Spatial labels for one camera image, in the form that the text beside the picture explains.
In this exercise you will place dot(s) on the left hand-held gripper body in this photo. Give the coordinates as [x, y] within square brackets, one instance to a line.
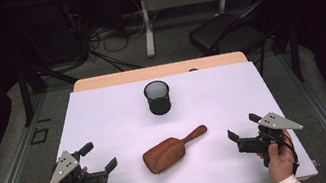
[66, 167]

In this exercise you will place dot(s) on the person's right hand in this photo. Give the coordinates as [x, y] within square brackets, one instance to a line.
[280, 162]

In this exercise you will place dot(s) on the black mesh cup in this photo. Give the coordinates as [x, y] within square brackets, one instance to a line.
[160, 105]

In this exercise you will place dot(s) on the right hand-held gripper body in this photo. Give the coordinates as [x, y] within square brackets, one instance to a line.
[274, 122]

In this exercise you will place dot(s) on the black metal stand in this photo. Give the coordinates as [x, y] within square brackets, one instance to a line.
[25, 95]
[295, 54]

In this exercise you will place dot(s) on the black folding chair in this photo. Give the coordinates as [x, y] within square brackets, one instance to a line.
[218, 31]

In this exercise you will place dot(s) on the white table sheet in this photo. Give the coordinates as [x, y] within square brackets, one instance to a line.
[220, 101]

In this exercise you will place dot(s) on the white-legged desk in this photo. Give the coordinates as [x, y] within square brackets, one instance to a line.
[147, 23]

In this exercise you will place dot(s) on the brown wooden hairbrush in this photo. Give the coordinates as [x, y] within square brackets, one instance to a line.
[165, 153]

